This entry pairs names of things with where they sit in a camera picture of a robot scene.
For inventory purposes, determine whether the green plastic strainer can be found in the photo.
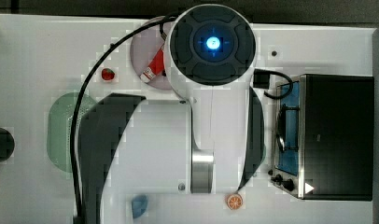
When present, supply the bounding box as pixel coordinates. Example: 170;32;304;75
47;92;78;173

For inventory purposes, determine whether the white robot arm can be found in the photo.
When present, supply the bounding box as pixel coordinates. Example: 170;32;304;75
77;4;264;224

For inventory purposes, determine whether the red ketchup bottle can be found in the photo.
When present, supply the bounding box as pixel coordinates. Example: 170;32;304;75
140;46;164;83

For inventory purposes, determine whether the lavender round plate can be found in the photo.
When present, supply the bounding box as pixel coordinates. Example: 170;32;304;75
130;25;171;91

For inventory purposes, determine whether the red toy strawberry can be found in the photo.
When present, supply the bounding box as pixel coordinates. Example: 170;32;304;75
101;68;115;81

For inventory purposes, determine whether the orange slice toy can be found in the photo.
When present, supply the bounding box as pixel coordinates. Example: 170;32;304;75
226;193;244;210

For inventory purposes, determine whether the blue plastic bowl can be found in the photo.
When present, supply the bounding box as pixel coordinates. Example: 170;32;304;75
132;194;148;219

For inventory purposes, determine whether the black toaster oven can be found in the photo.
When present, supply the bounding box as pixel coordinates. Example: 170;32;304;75
269;74;374;201

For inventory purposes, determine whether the black round pot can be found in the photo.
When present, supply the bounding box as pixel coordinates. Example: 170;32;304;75
0;128;15;162

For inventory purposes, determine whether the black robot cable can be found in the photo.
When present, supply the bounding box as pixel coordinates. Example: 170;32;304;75
69;13;179;224

